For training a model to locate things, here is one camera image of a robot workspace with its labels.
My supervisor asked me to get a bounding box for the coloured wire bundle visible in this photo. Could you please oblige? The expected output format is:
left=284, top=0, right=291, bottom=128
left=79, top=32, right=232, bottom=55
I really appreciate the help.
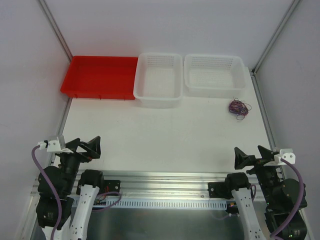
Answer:
left=227, top=97, right=252, bottom=122

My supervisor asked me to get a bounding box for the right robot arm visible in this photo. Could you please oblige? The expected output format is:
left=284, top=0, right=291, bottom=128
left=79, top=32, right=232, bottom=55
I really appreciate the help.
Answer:
left=224, top=145, right=308, bottom=240

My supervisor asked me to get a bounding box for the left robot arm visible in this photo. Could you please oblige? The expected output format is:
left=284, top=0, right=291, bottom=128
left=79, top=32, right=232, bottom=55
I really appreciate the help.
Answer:
left=31, top=135, right=105, bottom=240

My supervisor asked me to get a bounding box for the red plastic tray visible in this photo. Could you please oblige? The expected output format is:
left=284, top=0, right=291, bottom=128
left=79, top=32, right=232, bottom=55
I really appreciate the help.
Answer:
left=60, top=55, right=138, bottom=100

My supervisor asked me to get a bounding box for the white right mesh basket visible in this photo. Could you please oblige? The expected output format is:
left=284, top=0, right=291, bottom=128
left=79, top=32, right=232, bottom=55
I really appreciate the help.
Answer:
left=183, top=54, right=246, bottom=99

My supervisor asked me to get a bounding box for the white mesh basket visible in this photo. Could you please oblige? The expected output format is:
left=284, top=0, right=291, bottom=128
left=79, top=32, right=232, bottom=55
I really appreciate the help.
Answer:
left=133, top=52, right=183, bottom=109
left=183, top=54, right=246, bottom=99

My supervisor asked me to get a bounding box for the white middle mesh basket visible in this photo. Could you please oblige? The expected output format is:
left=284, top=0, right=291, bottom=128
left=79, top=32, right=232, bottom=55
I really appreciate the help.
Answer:
left=133, top=52, right=183, bottom=109

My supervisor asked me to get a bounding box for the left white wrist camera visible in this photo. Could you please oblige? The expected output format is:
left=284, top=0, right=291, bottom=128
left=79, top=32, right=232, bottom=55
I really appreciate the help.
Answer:
left=38, top=135, right=73, bottom=154

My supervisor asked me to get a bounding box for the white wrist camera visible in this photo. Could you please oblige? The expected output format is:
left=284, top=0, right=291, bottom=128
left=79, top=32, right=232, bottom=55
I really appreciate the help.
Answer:
left=272, top=147, right=296, bottom=166
left=38, top=135, right=73, bottom=154

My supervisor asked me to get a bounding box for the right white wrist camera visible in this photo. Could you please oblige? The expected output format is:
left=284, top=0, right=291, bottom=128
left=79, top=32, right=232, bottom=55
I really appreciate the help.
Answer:
left=272, top=147, right=296, bottom=166

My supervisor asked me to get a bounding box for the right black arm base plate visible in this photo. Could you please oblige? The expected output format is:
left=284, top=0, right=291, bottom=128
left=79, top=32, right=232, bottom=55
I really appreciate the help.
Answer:
left=207, top=182, right=229, bottom=199

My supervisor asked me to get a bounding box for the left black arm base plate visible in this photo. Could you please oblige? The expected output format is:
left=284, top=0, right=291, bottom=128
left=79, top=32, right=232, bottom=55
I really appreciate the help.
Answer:
left=102, top=179, right=121, bottom=196

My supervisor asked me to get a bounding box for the white slotted cable duct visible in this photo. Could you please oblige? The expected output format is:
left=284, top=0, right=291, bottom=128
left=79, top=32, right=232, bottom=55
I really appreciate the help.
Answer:
left=71, top=197, right=229, bottom=210

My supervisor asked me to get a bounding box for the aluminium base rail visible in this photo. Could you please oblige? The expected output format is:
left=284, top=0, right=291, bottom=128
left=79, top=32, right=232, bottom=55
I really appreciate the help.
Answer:
left=29, top=170, right=286, bottom=203

